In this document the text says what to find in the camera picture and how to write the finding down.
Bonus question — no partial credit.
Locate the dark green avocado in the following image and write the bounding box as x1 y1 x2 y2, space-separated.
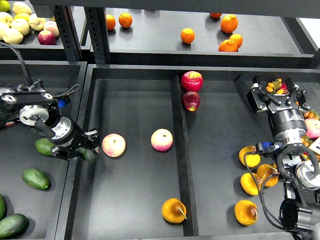
78 147 97 163

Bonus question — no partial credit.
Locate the black centre tray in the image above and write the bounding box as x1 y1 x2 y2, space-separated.
64 64 320 240

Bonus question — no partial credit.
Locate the cherry tomato bunch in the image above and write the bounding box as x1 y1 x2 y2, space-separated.
265 78 289 95
301 135 320 160

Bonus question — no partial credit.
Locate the orange behind front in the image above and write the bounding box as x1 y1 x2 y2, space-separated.
229 33 243 49

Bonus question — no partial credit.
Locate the black shelf post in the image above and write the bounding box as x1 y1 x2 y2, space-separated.
54 5 82 62
84 7 111 65

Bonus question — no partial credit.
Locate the pink apple centre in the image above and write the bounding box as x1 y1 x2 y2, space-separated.
150 128 173 152

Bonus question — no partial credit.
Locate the orange under shelf edge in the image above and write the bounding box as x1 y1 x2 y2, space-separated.
209 12 222 19

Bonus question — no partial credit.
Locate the white label card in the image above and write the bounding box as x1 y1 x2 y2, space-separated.
309 137 320 155

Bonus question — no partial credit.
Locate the yellow pear left lower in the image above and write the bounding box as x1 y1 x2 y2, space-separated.
240 172 263 196

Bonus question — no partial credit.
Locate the orange centre shelf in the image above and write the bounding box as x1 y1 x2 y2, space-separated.
180 28 195 44

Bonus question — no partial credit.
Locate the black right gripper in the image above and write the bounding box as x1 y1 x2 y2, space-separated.
246 75 311 139

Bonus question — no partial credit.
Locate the black left tray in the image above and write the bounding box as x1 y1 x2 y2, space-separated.
0 60 87 240

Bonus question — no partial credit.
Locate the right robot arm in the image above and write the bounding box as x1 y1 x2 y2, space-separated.
239 75 320 240

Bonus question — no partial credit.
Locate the bright red apple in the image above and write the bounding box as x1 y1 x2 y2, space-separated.
181 70 203 92

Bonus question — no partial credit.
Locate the cherry tomato bunch upper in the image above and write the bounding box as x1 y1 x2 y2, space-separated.
265 78 289 95

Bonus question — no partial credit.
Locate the avocado bottom left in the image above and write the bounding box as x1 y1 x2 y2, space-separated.
0 213 29 240

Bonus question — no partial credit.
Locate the black centre tray divider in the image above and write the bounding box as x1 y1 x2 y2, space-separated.
170 75 199 237

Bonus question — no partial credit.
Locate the pale pink peach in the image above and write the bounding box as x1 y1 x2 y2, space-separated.
43 20 60 38

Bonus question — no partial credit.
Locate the yellow pear upper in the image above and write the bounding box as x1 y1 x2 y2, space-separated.
238 145 261 168

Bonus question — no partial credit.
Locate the green avocado under gripper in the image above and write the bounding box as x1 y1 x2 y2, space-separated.
35 138 56 156

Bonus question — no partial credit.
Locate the red apple on shelf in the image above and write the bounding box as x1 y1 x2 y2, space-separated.
37 30 56 45

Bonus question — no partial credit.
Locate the yellow pear lower right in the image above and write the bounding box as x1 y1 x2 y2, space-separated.
234 199 258 226

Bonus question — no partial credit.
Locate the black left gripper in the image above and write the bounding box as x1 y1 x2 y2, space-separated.
51 118 100 161

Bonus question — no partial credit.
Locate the cherry tomato bunch lower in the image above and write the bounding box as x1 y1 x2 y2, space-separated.
301 135 320 160

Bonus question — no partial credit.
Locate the black shelf post left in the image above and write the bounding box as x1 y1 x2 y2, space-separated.
54 5 82 62

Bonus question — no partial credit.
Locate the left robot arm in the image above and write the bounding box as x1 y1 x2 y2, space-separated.
0 42 100 163

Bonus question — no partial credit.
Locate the orange cherry tomato string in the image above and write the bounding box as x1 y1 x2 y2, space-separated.
303 108 320 120

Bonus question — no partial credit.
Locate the pink apple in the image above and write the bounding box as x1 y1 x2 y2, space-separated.
150 128 173 152
102 133 126 158

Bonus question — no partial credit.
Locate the dark red apple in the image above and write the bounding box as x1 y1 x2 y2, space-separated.
182 91 201 112

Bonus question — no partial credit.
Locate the avocado left edge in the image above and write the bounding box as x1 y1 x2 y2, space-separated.
0 194 6 220

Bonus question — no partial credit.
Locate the black shelf post right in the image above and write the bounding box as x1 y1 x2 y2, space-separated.
84 7 111 65

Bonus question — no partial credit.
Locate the pale yellow pear front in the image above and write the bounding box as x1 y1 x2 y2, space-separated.
2 28 24 45

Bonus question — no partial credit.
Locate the yellow pear middle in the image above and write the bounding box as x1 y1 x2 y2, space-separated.
256 164 279 187

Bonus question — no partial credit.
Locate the black tray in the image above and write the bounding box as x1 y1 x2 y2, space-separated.
64 64 320 240
0 60 87 240

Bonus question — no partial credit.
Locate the orange front right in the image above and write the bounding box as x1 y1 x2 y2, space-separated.
218 39 238 52

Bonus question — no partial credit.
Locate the avocado left tray middle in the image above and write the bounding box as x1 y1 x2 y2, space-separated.
21 167 51 190

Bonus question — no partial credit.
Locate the large orange upper right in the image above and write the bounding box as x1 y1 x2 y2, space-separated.
220 14 239 33

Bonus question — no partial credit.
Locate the pink apple left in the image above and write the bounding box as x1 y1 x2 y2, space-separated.
102 133 126 158

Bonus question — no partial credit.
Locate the pink apple right edge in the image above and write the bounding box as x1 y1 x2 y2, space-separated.
305 118 320 139

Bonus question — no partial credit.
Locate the yellow pear with stem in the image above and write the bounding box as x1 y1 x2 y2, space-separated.
161 198 187 224

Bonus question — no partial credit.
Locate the yellow pear by divider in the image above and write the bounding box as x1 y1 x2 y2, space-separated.
272 163 281 176

